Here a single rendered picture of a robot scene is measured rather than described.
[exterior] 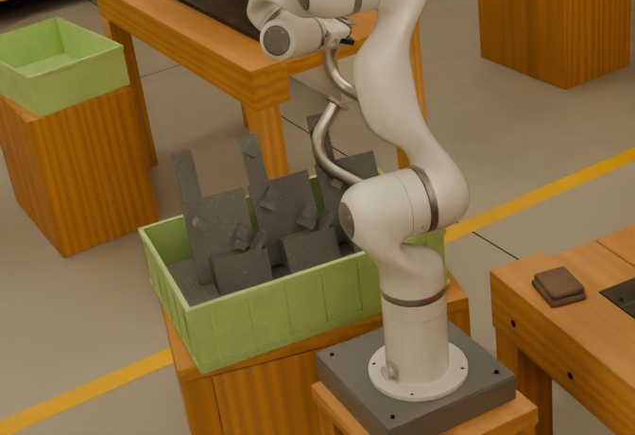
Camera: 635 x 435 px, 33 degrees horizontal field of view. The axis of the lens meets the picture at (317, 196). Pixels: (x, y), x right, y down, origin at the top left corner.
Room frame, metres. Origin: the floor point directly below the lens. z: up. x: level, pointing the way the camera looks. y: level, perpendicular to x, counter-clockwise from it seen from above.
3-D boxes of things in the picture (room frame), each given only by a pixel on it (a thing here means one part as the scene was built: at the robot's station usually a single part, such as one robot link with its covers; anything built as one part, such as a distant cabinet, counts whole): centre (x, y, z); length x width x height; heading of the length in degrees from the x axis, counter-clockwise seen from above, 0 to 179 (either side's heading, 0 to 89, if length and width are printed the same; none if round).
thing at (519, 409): (1.66, -0.15, 0.83); 0.32 x 0.32 x 0.04; 24
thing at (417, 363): (1.66, -0.15, 1.00); 0.19 x 0.19 x 0.18
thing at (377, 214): (1.65, -0.12, 1.22); 0.19 x 0.12 x 0.24; 109
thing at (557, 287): (1.87, -0.47, 0.91); 0.10 x 0.08 x 0.03; 11
